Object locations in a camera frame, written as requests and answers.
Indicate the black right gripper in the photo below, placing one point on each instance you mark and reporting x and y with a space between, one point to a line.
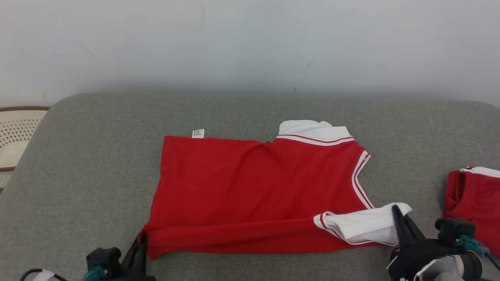
414 255

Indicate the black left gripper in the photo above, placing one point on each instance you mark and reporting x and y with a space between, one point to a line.
134 278

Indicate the red shorts with white stripe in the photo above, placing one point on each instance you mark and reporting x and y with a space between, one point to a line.
476 199

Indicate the red shirt with white sleeves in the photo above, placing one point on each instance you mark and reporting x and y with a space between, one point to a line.
254 187

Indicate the white perforated laundry basket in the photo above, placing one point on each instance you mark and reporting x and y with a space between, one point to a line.
15 132

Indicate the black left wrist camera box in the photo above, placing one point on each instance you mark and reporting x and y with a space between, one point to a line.
102 258

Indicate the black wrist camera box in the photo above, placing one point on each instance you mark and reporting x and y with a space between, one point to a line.
455 230
102 258

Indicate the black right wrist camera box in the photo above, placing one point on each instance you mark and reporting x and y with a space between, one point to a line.
455 230

